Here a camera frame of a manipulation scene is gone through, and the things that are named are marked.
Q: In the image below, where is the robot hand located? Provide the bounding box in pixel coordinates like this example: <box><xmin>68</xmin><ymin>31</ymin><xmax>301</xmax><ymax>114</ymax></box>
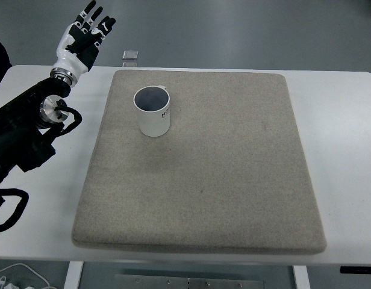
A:
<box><xmin>54</xmin><ymin>0</ymin><xmax>117</xmax><ymax>73</ymax></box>

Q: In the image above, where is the black table control panel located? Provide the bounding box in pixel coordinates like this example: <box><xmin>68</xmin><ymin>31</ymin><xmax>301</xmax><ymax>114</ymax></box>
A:
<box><xmin>339</xmin><ymin>266</ymin><xmax>371</xmax><ymax>274</ymax></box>

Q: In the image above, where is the person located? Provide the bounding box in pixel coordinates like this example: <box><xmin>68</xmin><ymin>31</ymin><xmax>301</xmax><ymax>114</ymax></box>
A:
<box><xmin>0</xmin><ymin>30</ymin><xmax>12</xmax><ymax>96</ymax></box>

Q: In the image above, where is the grey-brown felt mat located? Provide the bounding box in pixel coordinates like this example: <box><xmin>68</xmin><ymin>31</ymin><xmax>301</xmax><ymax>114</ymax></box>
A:
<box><xmin>70</xmin><ymin>69</ymin><xmax>327</xmax><ymax>256</ymax></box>

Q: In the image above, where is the white cable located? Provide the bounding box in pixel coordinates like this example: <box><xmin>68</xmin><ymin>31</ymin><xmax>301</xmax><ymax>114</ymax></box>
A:
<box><xmin>0</xmin><ymin>263</ymin><xmax>51</xmax><ymax>289</ymax></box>

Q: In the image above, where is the white table leg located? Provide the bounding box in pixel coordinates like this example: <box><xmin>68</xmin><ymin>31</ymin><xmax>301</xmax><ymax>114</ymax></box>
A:
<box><xmin>293</xmin><ymin>265</ymin><xmax>311</xmax><ymax>289</ymax></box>
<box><xmin>64</xmin><ymin>261</ymin><xmax>84</xmax><ymax>289</ymax></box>

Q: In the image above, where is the white cup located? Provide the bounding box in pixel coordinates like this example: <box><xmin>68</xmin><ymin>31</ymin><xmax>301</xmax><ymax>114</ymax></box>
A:
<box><xmin>132</xmin><ymin>85</ymin><xmax>171</xmax><ymax>138</ymax></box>

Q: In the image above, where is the grey metal plate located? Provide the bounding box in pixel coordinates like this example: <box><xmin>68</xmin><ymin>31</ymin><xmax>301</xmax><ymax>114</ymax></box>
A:
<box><xmin>114</xmin><ymin>273</ymin><xmax>264</xmax><ymax>289</ymax></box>

